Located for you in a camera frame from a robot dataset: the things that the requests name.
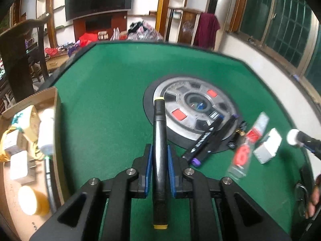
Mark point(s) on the dark wooden chair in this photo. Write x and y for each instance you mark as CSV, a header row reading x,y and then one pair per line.
x,y
17,55

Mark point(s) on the black marker with purple caps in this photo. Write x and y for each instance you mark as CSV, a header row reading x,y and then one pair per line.
x,y
217,140

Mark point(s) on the small silver box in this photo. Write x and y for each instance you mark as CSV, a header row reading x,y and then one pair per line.
x,y
11,141

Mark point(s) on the yellow jar with white lid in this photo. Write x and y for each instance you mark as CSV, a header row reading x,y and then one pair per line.
x,y
32,199

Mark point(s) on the white power adapter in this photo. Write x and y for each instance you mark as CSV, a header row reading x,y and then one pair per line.
x,y
18,167

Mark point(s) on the black marker with yellow caps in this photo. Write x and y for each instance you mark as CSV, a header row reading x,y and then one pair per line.
x,y
159,130

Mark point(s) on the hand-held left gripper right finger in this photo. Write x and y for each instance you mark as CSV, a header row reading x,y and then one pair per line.
x,y
171,173

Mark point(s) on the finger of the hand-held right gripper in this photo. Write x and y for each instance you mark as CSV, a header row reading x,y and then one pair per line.
x,y
309,139

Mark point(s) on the long red and white box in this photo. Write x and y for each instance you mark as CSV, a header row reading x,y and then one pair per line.
x,y
258,126

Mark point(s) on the person's right hand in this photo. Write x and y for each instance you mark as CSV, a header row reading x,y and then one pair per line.
x,y
314,198

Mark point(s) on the maroon cloth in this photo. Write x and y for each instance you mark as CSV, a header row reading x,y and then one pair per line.
x,y
207,30

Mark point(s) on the red plastic bag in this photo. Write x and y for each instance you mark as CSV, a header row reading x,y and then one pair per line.
x,y
87,39
51,51

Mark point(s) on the green glass window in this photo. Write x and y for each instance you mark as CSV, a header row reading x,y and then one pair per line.
x,y
283,22

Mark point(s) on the white medicine box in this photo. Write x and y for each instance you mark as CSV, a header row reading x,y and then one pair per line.
x,y
268,145

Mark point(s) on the red television cabinet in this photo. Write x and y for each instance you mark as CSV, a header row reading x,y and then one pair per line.
x,y
100,22

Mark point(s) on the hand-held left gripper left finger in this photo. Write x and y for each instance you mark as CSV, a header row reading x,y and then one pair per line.
x,y
149,170

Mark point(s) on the black marker with blue cap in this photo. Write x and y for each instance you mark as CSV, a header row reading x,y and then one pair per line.
x,y
203,140

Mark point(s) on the cardboard box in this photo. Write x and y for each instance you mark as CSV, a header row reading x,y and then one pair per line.
x,y
15,221

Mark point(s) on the golden foil packet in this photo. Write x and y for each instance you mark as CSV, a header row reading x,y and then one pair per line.
x,y
2,154

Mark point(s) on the cream pouch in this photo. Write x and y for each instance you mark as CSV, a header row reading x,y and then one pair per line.
x,y
31,123

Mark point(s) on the black television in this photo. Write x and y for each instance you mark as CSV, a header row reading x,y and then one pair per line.
x,y
97,0

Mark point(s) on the round table control panel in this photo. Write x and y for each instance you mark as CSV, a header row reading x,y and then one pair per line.
x,y
180,93

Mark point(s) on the light blue packet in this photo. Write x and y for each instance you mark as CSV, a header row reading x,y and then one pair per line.
x,y
17,119

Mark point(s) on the floral cloth pile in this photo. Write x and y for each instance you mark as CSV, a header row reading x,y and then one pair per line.
x,y
143,31

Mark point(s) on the white plastic bag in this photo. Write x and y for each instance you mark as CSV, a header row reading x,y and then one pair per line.
x,y
115,34

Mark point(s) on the small black and gold item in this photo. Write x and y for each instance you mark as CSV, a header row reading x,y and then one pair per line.
x,y
240,128

